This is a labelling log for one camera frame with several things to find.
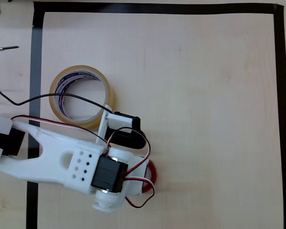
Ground small red tape roll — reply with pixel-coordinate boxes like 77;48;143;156
142;159;158;195

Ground big yellow tape roll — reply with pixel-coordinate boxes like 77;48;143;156
49;64;116;130

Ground slim screwdriver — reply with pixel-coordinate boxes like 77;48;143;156
0;45;20;53

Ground red white black gripper wire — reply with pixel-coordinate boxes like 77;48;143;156
106;127;157;208

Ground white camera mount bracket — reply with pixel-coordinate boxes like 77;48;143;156
95;104;134;146

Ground red white black arm wire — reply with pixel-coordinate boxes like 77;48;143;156
10;114;112;147

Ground thin black camera cable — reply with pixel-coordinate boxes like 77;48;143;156
0;81;113;113

